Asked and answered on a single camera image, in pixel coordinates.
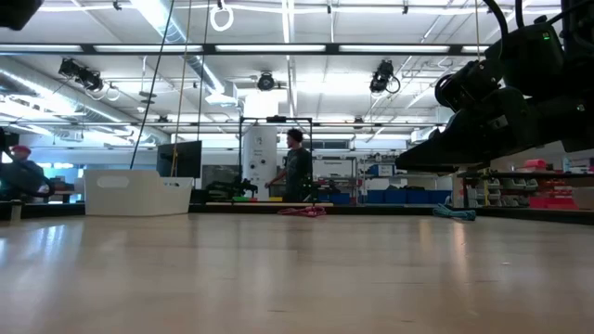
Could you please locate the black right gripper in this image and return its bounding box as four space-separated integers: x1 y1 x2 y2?
395 86 570 174

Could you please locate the purple maroon USB-C cable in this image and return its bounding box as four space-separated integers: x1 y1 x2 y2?
277 206 328 218

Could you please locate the metal shelf rack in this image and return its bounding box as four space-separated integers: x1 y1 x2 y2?
457 157 594 211

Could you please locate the red storage bin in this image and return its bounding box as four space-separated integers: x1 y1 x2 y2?
528 197 579 210

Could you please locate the person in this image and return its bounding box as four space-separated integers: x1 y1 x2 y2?
0 144 56 203
265 128 315 204

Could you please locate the white cylindrical machine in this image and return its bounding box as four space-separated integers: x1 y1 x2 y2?
241 125 278 201

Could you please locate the black overhead light bar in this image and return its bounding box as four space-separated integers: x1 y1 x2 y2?
0 42 493 57

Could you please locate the black flat screen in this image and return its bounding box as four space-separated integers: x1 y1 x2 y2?
155 140 203 179

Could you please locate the white plastic bin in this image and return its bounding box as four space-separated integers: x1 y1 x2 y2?
84 169 195 217

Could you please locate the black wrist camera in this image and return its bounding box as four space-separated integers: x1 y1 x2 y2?
434 58 507 113

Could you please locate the black aluminium table frame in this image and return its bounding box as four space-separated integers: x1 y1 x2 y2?
0 199 594 227

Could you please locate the black ceiling camera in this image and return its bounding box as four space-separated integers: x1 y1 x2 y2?
257 71 276 92
369 59 401 94
58 58 106 92

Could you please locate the thin black hanging cable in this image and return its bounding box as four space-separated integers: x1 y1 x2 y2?
197 0 211 143

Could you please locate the white coiled cable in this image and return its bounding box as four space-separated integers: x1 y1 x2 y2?
209 0 235 32

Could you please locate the long black hanging cable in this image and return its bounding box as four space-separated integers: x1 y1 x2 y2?
129 0 176 171

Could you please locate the silver ventilation duct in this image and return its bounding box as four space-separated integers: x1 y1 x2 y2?
129 0 233 96

